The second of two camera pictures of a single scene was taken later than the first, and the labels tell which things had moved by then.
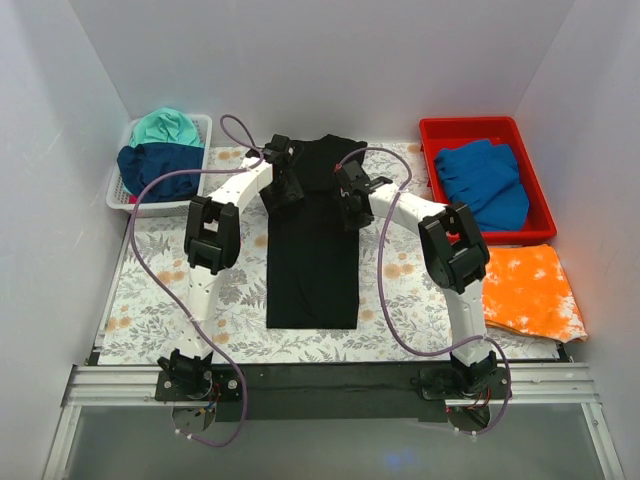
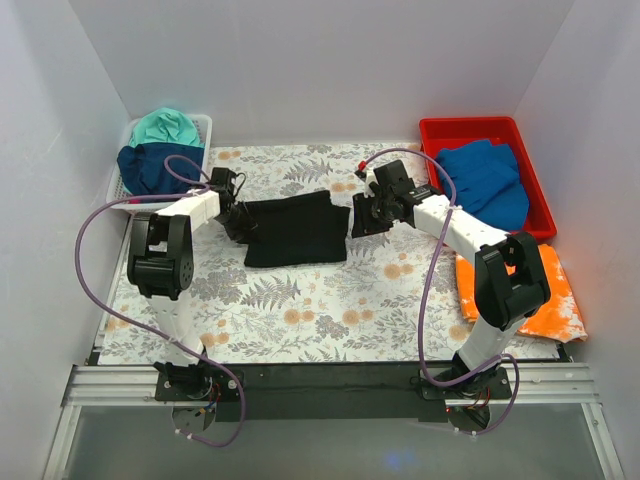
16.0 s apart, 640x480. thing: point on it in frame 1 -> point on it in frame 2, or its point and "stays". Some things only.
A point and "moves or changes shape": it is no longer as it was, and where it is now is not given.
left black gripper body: (286, 187) -> (238, 226)
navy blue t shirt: (141, 163) stays
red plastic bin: (440, 132) stays
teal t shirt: (165, 126) stays
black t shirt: (312, 249) moves or changes shape
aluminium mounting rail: (530, 384) stays
